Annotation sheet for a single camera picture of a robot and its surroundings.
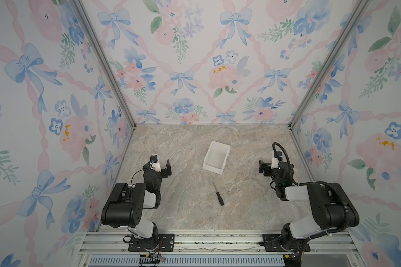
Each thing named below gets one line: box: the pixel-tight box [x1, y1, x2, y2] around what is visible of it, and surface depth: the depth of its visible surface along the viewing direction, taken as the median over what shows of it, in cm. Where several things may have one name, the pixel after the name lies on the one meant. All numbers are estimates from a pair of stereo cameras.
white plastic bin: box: [202, 140, 232, 175], surface depth 103 cm
